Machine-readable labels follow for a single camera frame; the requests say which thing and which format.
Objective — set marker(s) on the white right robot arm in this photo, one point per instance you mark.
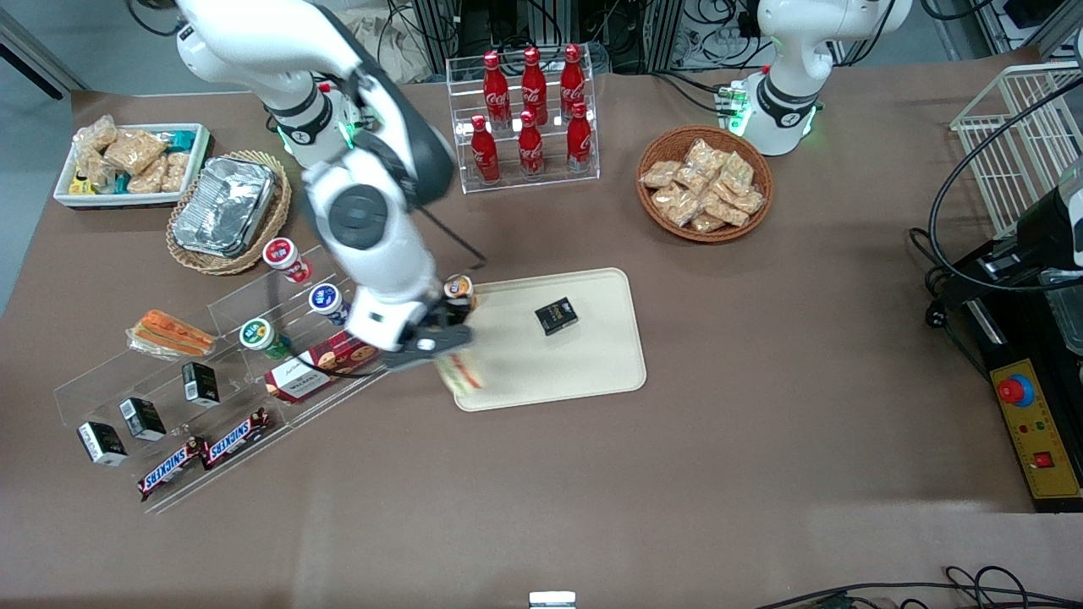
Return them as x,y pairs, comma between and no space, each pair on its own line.
372,254

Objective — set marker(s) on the white rectangular bin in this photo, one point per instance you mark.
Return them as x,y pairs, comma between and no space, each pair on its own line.
201,152

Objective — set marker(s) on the red lid cup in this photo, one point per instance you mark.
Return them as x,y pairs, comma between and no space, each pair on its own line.
283,254

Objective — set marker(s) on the red tartan shortbread box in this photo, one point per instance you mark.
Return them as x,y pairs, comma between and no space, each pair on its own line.
296,381

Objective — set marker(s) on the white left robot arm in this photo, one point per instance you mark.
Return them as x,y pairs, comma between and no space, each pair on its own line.
787,93

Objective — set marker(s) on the triangular white bread sandwich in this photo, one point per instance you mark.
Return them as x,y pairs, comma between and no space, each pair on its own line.
461,376

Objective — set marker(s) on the snickers chocolate bar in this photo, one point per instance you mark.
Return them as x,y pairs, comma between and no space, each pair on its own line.
237,438
169,469

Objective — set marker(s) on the orange lid cup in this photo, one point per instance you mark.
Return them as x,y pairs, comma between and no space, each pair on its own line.
458,288

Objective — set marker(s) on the small black box gold print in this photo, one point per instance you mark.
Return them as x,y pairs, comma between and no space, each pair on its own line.
556,316

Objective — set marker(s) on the beige plastic serving tray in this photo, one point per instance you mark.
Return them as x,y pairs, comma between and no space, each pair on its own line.
567,372

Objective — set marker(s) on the wrapped biscuit pack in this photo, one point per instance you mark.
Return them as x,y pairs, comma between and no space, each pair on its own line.
723,210
736,172
749,201
677,205
660,174
704,158
706,223

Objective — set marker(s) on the yellow snack packet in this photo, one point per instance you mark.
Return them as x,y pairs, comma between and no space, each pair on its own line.
81,184

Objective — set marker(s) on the clear wrapped snack pack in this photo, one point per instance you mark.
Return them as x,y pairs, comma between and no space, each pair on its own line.
134,150
97,134
176,171
95,172
151,178

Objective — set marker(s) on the red coca cola bottle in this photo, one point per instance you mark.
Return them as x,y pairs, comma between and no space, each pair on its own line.
496,89
530,150
484,156
534,85
573,80
579,144

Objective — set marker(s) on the blue lid cup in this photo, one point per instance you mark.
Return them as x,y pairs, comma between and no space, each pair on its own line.
327,299

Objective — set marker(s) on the green lid cup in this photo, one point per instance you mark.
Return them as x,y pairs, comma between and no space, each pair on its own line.
258,335

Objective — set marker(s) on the aluminium frame rack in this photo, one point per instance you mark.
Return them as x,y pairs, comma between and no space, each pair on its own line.
508,25

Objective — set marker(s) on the beige cloth bag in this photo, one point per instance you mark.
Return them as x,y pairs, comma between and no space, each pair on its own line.
398,46

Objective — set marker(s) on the aluminium foil container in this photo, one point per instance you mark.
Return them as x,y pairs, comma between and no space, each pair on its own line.
224,207

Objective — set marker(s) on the brown round wicker basket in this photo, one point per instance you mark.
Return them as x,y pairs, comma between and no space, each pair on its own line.
668,144

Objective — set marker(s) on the small black white box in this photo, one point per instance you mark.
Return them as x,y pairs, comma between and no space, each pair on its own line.
101,443
142,419
200,383

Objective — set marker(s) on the wrapped orange filling sandwich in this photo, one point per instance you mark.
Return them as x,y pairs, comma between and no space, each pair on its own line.
173,334

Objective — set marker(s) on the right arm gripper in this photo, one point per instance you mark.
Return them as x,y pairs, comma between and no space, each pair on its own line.
446,320

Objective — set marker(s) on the light wicker oval basket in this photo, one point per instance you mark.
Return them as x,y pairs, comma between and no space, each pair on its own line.
279,220

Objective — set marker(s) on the teal snack packet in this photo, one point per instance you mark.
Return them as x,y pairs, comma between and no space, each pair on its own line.
179,138

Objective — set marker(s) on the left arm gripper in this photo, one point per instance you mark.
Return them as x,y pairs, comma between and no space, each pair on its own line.
1043,227

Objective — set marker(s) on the black yellow emergency stop box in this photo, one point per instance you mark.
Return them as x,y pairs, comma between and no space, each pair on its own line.
1036,440

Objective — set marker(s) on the clear acrylic stepped stand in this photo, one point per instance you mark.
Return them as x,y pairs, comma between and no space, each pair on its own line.
245,296

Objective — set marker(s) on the grey metal frame bar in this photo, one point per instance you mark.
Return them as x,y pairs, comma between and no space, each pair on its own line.
38,52

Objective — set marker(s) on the small silver white device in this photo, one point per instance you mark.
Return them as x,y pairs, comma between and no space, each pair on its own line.
552,600

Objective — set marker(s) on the clear acrylic bottle rack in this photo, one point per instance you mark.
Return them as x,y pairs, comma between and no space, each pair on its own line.
584,173

